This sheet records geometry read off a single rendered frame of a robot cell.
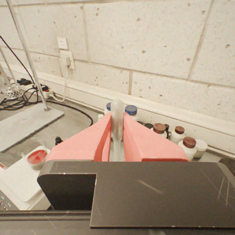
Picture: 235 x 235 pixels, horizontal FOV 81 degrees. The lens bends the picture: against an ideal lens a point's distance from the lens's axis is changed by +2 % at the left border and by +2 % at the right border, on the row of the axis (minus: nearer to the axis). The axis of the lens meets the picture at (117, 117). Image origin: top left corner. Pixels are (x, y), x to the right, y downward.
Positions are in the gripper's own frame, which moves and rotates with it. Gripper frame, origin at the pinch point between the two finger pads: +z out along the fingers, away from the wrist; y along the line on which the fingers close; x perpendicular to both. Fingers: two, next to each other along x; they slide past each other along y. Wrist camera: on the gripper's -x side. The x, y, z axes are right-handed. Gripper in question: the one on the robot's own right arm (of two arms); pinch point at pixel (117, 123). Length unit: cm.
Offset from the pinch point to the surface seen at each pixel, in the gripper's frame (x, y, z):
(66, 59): 9, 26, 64
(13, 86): 15, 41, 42
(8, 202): 26.0, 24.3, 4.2
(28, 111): 31, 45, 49
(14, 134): 31, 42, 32
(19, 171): 23.5, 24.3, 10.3
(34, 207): 26.4, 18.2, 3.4
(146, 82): 13.4, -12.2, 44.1
